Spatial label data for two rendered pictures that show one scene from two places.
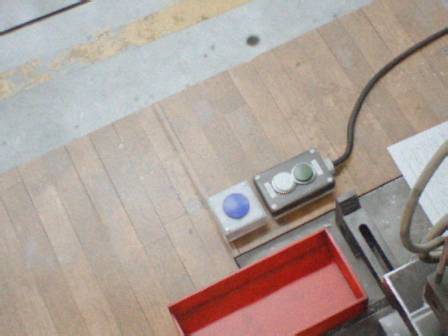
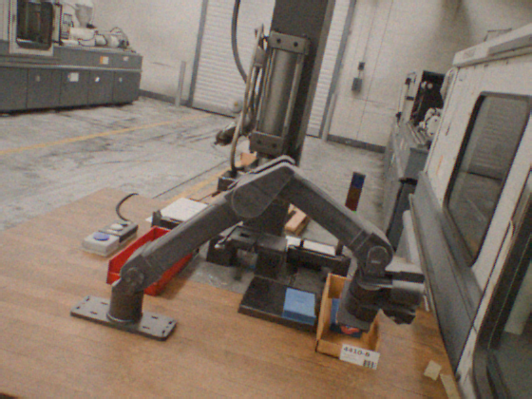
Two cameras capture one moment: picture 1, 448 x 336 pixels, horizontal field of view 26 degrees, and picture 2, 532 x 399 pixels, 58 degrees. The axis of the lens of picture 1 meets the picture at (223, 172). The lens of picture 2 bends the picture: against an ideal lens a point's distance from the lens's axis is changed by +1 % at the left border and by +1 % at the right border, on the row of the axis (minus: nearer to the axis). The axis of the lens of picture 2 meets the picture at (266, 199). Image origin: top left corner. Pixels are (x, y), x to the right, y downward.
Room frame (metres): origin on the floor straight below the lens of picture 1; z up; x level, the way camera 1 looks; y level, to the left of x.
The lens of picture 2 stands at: (-0.19, 0.87, 1.45)
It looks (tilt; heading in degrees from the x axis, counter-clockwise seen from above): 17 degrees down; 293
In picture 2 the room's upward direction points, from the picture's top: 12 degrees clockwise
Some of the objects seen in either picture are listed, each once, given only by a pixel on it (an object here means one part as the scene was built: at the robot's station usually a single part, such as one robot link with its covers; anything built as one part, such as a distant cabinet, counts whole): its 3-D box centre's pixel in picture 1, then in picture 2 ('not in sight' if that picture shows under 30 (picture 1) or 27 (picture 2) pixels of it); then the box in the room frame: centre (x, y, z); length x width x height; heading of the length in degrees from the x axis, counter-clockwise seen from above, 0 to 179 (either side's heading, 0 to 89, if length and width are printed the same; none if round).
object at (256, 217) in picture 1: (237, 214); (100, 248); (0.60, -0.01, 0.90); 0.07 x 0.07 x 0.06; 16
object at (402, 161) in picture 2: not in sight; (425, 162); (0.44, -6.06, 0.49); 5.51 x 1.02 x 0.97; 102
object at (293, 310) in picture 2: not in sight; (300, 301); (0.07, -0.09, 0.93); 0.15 x 0.07 x 0.03; 109
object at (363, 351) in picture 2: not in sight; (349, 317); (-0.04, -0.12, 0.93); 0.25 x 0.13 x 0.08; 106
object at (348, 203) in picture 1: (355, 224); (163, 227); (0.53, -0.17, 0.95); 0.06 x 0.03 x 0.09; 16
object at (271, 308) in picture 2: not in sight; (279, 302); (0.12, -0.10, 0.91); 0.17 x 0.16 x 0.02; 16
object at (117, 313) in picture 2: not in sight; (126, 302); (0.34, 0.19, 0.94); 0.20 x 0.07 x 0.08; 16
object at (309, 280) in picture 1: (267, 308); (155, 257); (0.44, -0.02, 0.93); 0.25 x 0.12 x 0.06; 106
